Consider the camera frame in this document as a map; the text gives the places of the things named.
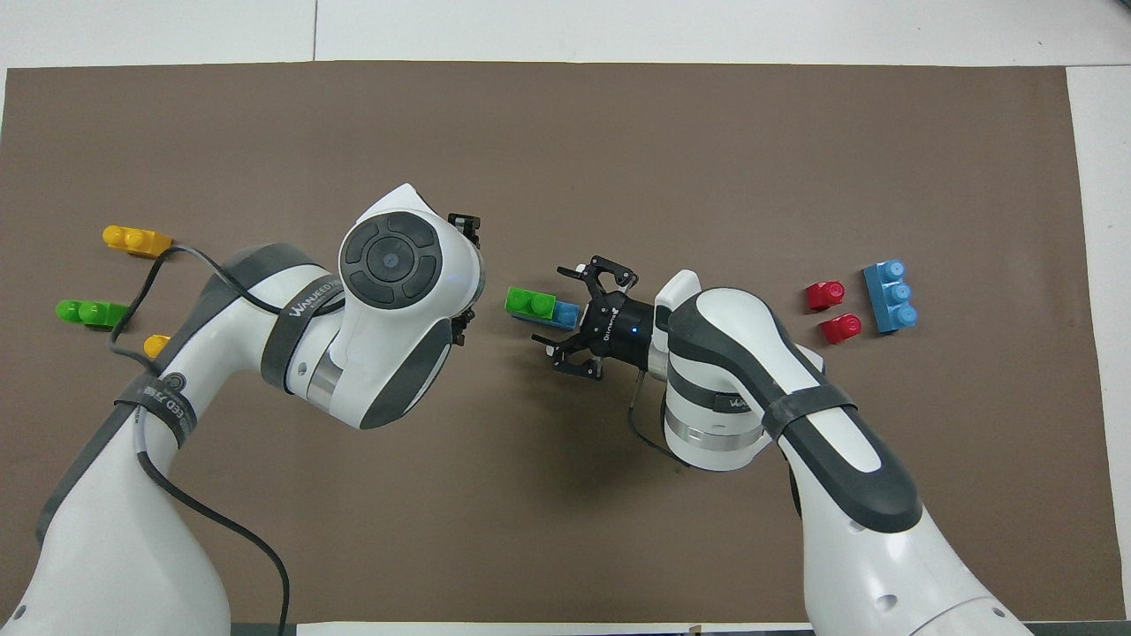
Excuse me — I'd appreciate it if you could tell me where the blue three-stud toy brick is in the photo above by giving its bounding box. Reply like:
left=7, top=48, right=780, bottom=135
left=530, top=300, right=581, bottom=332
left=862, top=259, right=920, bottom=335

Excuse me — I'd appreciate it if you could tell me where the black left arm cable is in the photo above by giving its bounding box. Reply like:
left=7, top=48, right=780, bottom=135
left=108, top=246, right=292, bottom=636

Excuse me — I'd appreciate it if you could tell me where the brown paper table mat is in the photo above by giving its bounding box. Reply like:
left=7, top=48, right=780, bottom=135
left=0, top=60, right=1127, bottom=628

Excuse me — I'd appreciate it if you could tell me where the green two-stud toy brick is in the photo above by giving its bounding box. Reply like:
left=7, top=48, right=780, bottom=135
left=505, top=287, right=558, bottom=322
left=56, top=299, right=131, bottom=331

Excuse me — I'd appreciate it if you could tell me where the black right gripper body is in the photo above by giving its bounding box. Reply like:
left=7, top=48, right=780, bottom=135
left=578, top=294, right=659, bottom=367

